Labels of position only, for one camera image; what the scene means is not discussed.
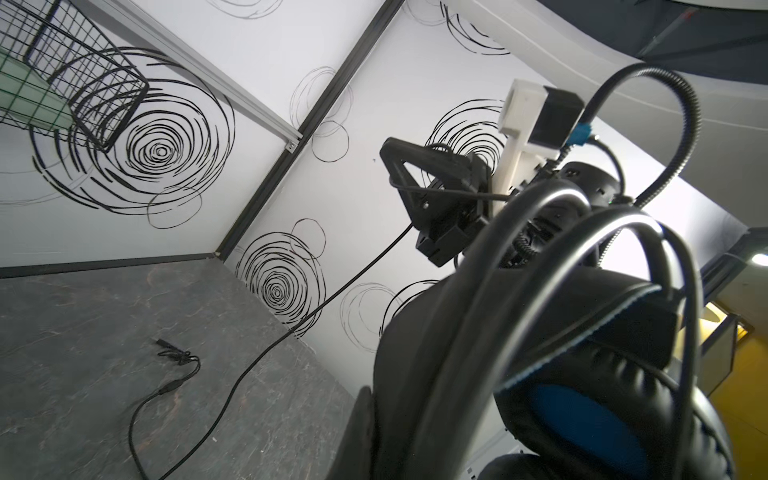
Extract black blue headphones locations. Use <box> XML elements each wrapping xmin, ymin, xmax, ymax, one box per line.
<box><xmin>353</xmin><ymin>180</ymin><xmax>736</xmax><ymax>479</ymax></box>

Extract black wire basket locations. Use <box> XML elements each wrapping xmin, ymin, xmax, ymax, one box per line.
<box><xmin>1</xmin><ymin>1</ymin><xmax>150</xmax><ymax>154</ymax></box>

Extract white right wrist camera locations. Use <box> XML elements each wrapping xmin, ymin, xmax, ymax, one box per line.
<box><xmin>490</xmin><ymin>79</ymin><xmax>585</xmax><ymax>195</ymax></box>

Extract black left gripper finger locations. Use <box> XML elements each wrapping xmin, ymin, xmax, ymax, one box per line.
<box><xmin>326</xmin><ymin>386</ymin><xmax>376</xmax><ymax>480</ymax></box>

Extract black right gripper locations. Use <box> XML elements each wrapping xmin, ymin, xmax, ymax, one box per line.
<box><xmin>379</xmin><ymin>137</ymin><xmax>493</xmax><ymax>267</ymax></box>

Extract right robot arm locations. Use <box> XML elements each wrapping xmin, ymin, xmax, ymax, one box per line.
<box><xmin>380</xmin><ymin>63</ymin><xmax>701</xmax><ymax>266</ymax></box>

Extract green spatula in basket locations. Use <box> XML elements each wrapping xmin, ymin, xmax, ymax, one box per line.
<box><xmin>1</xmin><ymin>49</ymin><xmax>74</xmax><ymax>131</ymax></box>

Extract black headphone cable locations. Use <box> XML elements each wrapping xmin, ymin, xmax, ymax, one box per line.
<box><xmin>127</xmin><ymin>179</ymin><xmax>511</xmax><ymax>480</ymax></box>

